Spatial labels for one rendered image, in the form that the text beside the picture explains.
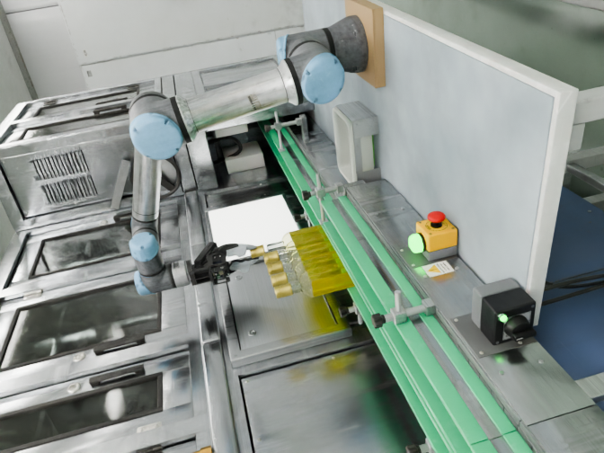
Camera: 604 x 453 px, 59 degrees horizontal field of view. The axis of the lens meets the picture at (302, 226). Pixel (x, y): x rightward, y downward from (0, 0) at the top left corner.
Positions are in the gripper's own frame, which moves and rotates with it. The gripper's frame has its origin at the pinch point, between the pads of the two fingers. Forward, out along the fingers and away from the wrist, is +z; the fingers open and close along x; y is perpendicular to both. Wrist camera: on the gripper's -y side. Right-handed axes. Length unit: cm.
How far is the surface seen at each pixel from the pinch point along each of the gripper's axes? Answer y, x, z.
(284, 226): -31.9, -11.9, 15.0
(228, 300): 5.0, -11.7, -10.6
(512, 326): 77, 21, 38
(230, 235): -34.0, -11.8, -5.3
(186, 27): -359, 16, 1
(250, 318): 15.3, -12.4, -5.5
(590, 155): 16, 15, 102
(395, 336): 57, 6, 23
